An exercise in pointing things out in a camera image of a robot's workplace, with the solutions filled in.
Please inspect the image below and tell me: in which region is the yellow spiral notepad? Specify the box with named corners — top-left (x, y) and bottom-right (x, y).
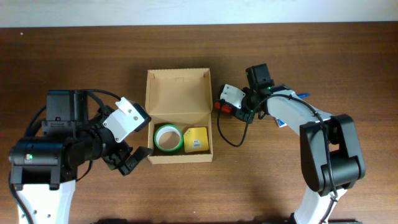
top-left (183, 127), bottom-right (209, 153)

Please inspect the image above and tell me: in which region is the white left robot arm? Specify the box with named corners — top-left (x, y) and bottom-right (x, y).
top-left (9, 89), bottom-right (153, 223)

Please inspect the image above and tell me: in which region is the brown cardboard box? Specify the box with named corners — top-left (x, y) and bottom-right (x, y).
top-left (145, 68), bottom-right (213, 164)

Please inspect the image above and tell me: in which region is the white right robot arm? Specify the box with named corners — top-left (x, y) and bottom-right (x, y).
top-left (237, 63), bottom-right (366, 224)

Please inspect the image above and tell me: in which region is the black right camera cable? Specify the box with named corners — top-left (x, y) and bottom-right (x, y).
top-left (216, 93), bottom-right (338, 224)

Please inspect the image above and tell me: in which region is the blue ballpoint pen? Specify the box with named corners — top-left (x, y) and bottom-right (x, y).
top-left (297, 93), bottom-right (310, 99)

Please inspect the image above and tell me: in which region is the green tape roll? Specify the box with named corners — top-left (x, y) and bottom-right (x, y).
top-left (154, 124), bottom-right (183, 154)

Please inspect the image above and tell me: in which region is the white blue staples box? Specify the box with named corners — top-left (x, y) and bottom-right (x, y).
top-left (275, 118), bottom-right (286, 128)

